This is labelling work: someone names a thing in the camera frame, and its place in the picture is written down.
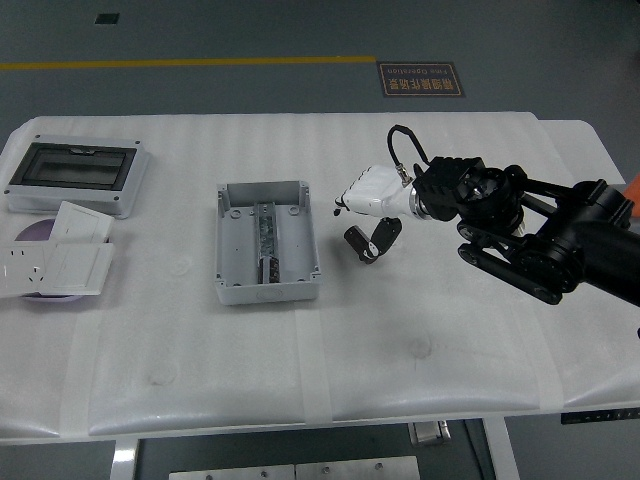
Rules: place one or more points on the black table control panel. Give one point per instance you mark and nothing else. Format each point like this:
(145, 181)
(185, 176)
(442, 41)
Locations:
(600, 416)

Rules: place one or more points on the purple round disc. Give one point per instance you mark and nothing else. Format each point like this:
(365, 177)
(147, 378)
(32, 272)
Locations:
(35, 232)

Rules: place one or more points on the white table leg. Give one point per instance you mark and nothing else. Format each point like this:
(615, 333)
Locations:
(125, 462)
(502, 450)

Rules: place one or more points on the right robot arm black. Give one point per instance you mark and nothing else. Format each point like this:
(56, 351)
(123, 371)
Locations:
(575, 235)

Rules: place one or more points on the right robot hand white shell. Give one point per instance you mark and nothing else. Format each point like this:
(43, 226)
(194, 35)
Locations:
(377, 192)

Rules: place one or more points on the grey open junction box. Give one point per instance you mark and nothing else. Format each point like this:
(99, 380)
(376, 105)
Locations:
(235, 250)

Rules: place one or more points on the white foam mat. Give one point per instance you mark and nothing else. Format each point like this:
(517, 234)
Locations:
(400, 325)

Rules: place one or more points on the black floor sign orange text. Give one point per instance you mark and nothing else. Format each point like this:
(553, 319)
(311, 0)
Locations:
(420, 80)

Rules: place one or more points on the white tape strip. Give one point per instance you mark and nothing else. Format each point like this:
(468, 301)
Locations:
(80, 375)

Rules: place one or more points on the white socket panel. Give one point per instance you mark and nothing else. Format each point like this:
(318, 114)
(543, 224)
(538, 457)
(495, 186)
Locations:
(20, 265)

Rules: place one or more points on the orange cone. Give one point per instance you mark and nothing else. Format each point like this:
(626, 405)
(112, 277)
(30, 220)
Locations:
(634, 187)

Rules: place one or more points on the dark floor hatch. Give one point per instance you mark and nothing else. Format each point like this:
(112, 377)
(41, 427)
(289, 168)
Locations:
(106, 19)

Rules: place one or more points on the silver metal bracket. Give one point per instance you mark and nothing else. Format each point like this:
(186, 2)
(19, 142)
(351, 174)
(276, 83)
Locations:
(429, 434)

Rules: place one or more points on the white switch panel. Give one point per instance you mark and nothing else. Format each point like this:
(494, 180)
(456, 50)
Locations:
(75, 267)
(80, 222)

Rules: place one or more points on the metal mounting rail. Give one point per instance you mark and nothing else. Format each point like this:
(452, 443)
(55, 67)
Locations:
(265, 225)

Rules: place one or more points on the black battery silver print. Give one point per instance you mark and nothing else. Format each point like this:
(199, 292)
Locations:
(272, 270)

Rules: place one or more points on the dark brown smooth battery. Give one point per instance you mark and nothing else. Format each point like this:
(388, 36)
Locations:
(354, 237)

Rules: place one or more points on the grey metal plate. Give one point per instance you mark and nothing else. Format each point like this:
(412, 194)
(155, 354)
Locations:
(230, 473)

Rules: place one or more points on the grey box dark window lid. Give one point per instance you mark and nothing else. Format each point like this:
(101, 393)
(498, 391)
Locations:
(75, 170)

